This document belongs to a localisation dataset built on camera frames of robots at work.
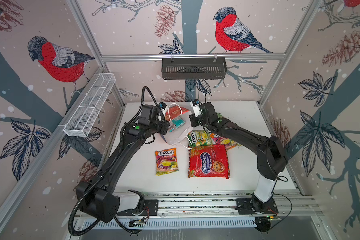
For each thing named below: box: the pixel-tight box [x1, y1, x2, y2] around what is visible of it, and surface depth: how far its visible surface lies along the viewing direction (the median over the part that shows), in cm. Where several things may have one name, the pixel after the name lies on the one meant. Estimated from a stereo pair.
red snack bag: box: [188, 144, 231, 180], surface depth 86 cm
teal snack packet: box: [168, 118, 187, 133], surface depth 100 cm
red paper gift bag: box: [161, 105, 194, 145], surface depth 90 cm
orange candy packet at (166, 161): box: [155, 147, 179, 176], surface depth 89 cm
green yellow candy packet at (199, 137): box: [187, 130, 215, 148], surface depth 97 cm
